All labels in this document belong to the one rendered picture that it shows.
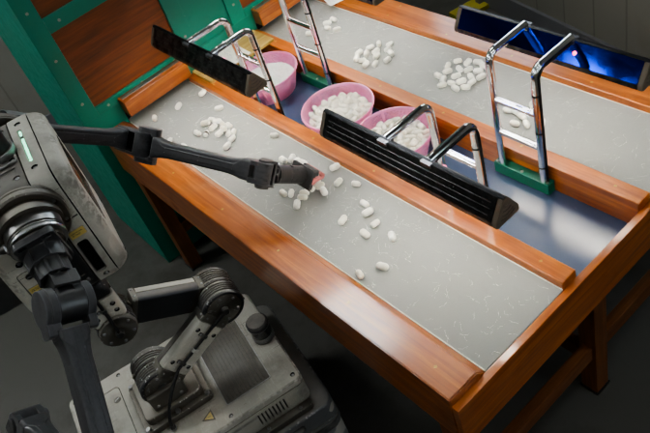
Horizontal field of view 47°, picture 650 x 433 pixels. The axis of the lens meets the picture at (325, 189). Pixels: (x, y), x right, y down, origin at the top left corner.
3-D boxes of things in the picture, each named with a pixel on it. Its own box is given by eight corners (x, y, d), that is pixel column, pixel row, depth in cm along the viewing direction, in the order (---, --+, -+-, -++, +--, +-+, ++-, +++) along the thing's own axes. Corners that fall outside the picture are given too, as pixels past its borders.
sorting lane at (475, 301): (486, 376, 176) (485, 371, 175) (132, 126, 297) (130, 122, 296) (564, 295, 187) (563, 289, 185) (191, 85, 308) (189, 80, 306)
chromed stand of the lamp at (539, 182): (548, 195, 218) (537, 72, 188) (494, 170, 231) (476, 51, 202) (588, 158, 224) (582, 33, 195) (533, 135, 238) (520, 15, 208)
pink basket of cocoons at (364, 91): (361, 155, 254) (354, 133, 247) (295, 146, 267) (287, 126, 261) (391, 105, 269) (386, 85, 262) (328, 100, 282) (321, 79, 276)
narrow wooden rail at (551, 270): (565, 309, 191) (562, 283, 184) (196, 97, 312) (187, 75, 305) (577, 296, 193) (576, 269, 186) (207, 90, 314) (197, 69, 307)
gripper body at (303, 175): (298, 159, 235) (280, 158, 230) (318, 171, 228) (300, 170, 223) (292, 178, 236) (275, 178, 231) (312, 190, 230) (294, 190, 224)
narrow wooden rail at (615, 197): (637, 232, 202) (638, 204, 195) (255, 56, 323) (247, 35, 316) (649, 219, 204) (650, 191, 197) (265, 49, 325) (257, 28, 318)
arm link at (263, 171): (130, 160, 224) (135, 125, 222) (137, 158, 229) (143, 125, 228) (265, 193, 218) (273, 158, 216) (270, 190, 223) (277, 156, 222)
